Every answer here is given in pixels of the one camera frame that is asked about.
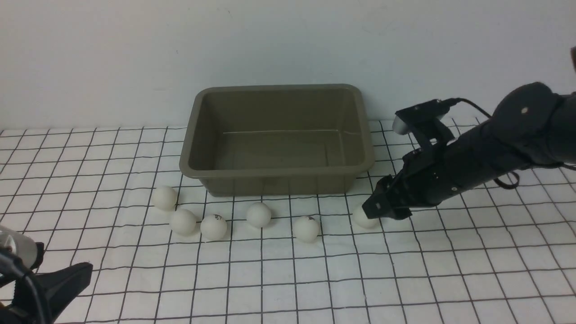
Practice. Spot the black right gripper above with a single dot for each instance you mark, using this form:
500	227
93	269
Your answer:
423	182

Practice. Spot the olive green plastic bin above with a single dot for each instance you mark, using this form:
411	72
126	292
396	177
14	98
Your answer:
277	140

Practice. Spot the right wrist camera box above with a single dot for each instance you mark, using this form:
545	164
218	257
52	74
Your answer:
423	121

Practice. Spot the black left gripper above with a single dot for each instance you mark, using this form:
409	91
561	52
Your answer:
58	288

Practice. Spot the white grid-pattern tablecloth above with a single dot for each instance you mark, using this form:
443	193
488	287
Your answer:
489	256

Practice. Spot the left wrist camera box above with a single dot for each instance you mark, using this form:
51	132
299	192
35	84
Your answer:
30	252

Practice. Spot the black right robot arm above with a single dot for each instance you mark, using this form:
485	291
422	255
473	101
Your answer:
531	127

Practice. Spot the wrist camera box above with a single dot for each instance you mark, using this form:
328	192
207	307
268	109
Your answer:
30	252
423	121

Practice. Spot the white marked ping-pong ball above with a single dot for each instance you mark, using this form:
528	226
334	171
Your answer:
306	229

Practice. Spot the white ping-pong ball with mark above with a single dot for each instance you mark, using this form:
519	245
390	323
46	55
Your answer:
213	228

